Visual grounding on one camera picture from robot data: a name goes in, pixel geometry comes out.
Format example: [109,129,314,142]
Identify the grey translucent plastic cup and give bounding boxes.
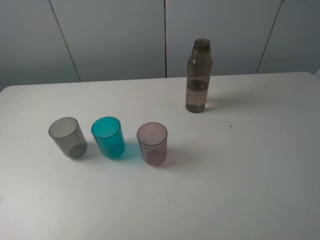
[48,117,88,159]

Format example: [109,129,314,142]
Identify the translucent brown plastic bottle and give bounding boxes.
[185,38,213,114]

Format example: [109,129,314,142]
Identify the teal translucent plastic cup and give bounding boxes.
[91,116,125,159]

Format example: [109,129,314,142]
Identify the pink translucent plastic cup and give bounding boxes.
[136,122,168,166]

